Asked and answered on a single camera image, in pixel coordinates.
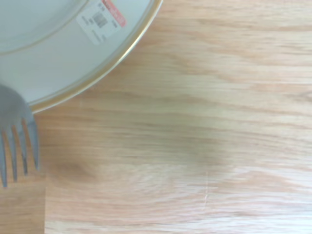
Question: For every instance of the white and red price sticker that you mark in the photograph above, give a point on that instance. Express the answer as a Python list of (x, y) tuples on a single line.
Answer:
[(100, 23)]

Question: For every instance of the silver metal fork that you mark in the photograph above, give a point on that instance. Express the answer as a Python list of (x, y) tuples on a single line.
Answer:
[(13, 109)]

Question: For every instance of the white plate with gold rim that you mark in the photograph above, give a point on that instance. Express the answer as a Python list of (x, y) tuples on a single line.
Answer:
[(48, 61)]

